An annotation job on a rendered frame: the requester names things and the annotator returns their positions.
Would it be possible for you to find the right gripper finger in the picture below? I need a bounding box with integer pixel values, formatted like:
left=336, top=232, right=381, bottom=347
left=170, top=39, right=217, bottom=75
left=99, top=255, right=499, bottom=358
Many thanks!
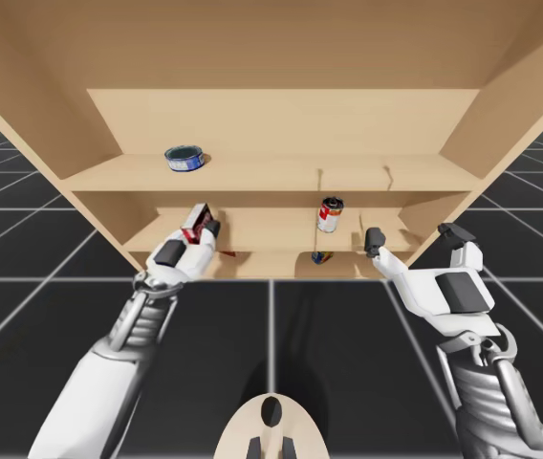
left=437, top=221, right=486, bottom=273
left=364, top=227, right=411, bottom=279

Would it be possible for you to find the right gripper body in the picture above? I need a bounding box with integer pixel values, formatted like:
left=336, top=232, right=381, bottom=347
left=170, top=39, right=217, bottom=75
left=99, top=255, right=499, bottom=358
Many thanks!
left=390, top=267, right=505, bottom=339

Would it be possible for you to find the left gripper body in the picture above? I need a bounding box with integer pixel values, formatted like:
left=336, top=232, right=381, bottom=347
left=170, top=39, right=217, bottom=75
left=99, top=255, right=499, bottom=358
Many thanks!
left=144, top=228, right=220, bottom=285

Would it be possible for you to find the red and white carton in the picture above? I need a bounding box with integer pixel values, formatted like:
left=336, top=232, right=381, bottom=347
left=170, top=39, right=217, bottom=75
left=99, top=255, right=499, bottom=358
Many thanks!
left=181, top=202, right=216, bottom=247

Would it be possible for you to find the pale wooden shelf unit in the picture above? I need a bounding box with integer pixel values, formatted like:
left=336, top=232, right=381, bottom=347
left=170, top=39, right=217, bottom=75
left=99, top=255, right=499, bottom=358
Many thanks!
left=0, top=0, right=543, bottom=283

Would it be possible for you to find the red and white can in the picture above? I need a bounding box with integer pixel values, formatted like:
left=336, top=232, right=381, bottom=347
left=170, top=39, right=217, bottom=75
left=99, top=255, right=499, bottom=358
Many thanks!
left=316, top=195, right=345, bottom=234

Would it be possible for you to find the blue flat can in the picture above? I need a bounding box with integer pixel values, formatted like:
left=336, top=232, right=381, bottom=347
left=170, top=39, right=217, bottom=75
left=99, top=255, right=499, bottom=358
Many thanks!
left=163, top=145, right=206, bottom=173

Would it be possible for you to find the tan robot part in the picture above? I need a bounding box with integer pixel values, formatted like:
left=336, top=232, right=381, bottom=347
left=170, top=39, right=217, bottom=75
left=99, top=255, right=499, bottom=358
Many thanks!
left=213, top=391, right=325, bottom=459

